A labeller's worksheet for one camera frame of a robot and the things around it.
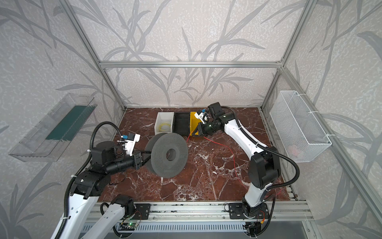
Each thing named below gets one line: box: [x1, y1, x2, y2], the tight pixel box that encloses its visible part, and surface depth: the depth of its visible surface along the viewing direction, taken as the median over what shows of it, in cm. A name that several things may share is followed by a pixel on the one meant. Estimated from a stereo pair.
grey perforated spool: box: [144, 132, 189, 179], surface depth 65 cm
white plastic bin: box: [154, 112, 175, 136], surface depth 110 cm
